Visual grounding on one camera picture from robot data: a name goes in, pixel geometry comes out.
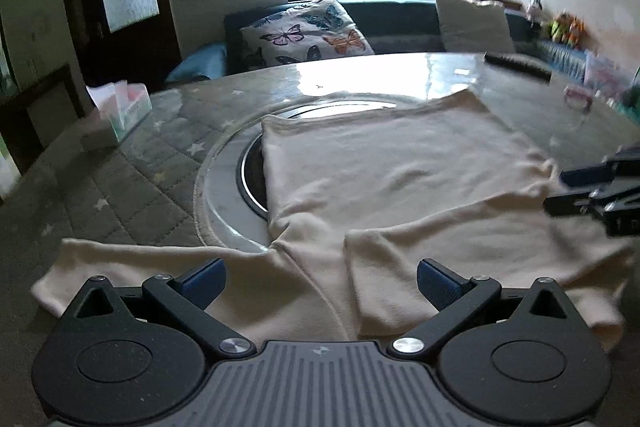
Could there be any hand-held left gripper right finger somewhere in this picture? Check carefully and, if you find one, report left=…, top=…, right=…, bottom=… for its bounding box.
left=389, top=257, right=572, bottom=360

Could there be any orange plush toy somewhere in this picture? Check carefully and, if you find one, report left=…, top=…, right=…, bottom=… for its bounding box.
left=565, top=14, right=586, bottom=48

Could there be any dark wooden cabinet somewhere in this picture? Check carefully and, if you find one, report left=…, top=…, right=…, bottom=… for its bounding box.
left=0, top=64, right=83, bottom=178

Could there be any clear plastic storage box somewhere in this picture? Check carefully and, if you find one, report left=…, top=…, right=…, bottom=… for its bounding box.
left=582, top=52, right=628, bottom=102

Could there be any cream long-sleeved shirt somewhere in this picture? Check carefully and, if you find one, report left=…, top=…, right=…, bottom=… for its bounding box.
left=30, top=88, right=636, bottom=353

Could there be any white pillow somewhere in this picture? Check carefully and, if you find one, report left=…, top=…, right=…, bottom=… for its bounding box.
left=434, top=0, right=516, bottom=54

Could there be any round glass turntable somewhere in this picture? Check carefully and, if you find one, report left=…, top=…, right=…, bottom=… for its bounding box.
left=192, top=91, right=476, bottom=253

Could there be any green plush toy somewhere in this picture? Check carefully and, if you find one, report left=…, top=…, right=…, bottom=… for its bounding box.
left=547, top=12, right=571, bottom=42

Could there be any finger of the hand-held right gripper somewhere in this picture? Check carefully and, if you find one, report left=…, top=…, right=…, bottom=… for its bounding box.
left=543, top=187, right=640, bottom=238
left=559, top=146, right=640, bottom=188

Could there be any green object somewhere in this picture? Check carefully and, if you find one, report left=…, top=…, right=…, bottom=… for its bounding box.
left=617, top=87, right=640, bottom=125

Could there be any butterfly print pillow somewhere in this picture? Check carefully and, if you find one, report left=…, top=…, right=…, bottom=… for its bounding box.
left=240, top=0, right=376, bottom=70

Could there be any black remote control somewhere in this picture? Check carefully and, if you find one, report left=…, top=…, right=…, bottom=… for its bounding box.
left=484, top=51, right=551, bottom=80

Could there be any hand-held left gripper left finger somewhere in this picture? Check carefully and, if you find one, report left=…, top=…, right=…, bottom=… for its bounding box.
left=74, top=257, right=253, bottom=359

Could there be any tissue box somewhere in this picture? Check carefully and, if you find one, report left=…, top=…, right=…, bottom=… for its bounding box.
left=80, top=79, right=152, bottom=151

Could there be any blue sofa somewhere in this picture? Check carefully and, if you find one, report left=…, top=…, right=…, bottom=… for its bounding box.
left=165, top=0, right=586, bottom=82

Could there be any small pink container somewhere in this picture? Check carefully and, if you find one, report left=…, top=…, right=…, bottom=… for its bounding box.
left=564, top=83, right=593, bottom=112

